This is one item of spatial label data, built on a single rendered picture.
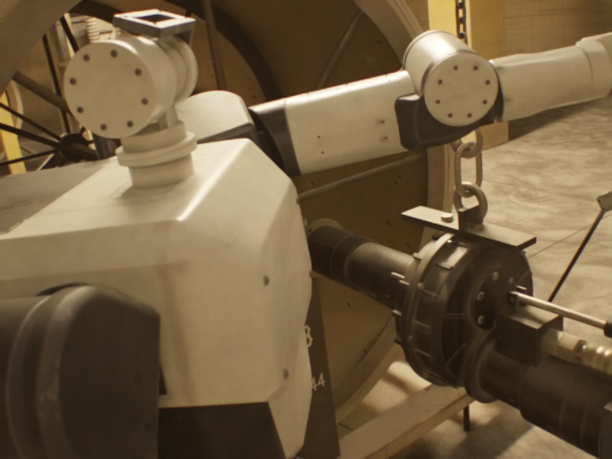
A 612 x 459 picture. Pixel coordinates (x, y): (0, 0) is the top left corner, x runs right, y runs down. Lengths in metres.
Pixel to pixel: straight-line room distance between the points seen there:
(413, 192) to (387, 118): 1.64
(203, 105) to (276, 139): 0.09
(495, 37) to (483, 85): 5.36
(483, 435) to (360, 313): 0.62
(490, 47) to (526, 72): 5.26
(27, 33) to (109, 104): 1.04
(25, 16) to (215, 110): 0.86
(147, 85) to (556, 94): 0.46
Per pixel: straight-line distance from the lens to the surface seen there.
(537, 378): 1.02
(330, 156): 0.68
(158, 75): 0.44
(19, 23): 1.48
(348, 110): 0.67
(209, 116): 0.68
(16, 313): 0.31
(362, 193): 2.52
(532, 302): 1.01
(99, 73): 0.44
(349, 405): 2.19
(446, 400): 2.12
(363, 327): 2.32
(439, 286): 1.00
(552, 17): 10.54
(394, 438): 1.98
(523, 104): 0.72
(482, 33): 5.87
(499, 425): 2.33
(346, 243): 1.30
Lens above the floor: 1.45
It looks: 19 degrees down
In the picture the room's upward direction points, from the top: 7 degrees counter-clockwise
